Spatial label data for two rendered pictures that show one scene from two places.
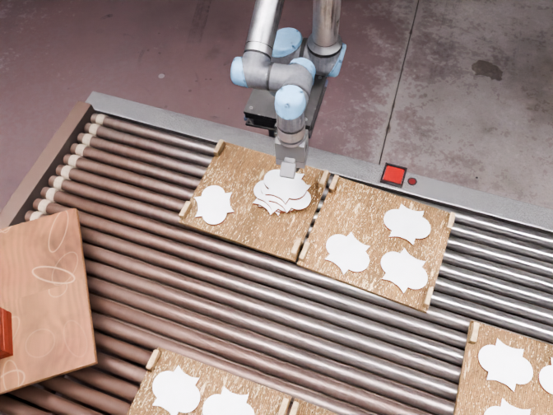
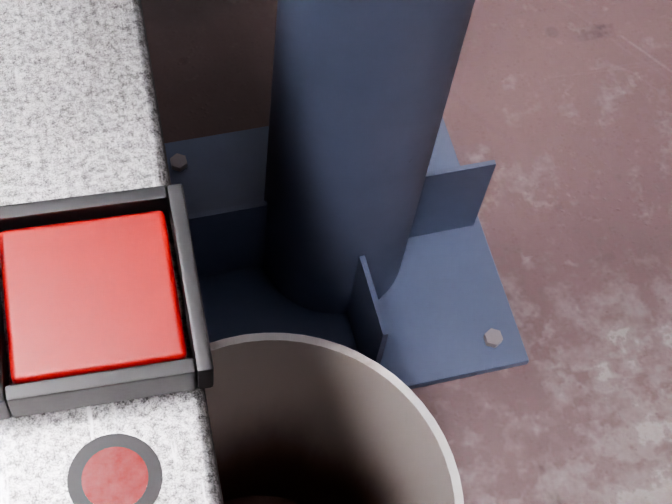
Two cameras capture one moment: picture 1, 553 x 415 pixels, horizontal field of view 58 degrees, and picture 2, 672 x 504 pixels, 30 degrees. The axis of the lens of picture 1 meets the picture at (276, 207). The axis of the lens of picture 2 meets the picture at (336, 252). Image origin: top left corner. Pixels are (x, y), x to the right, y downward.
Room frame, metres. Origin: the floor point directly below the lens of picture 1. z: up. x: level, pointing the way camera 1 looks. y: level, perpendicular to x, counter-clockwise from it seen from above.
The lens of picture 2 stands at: (0.83, -0.60, 1.33)
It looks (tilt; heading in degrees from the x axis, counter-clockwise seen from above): 61 degrees down; 44
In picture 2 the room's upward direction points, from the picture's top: 10 degrees clockwise
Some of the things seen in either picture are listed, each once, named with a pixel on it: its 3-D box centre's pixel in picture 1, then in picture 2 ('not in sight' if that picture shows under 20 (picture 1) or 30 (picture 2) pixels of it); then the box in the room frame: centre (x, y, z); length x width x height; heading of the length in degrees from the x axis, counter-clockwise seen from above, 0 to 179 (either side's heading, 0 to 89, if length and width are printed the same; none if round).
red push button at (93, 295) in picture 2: (393, 175); (92, 299); (0.90, -0.41, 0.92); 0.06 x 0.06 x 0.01; 65
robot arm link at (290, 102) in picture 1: (290, 108); not in sight; (0.85, -0.06, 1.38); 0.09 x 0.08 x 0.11; 161
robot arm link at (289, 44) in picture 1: (286, 51); not in sight; (1.34, -0.10, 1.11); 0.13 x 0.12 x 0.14; 71
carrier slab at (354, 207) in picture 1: (377, 240); not in sight; (0.67, -0.31, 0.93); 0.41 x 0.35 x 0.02; 62
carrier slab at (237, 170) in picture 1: (256, 198); not in sight; (0.87, 0.07, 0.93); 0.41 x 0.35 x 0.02; 63
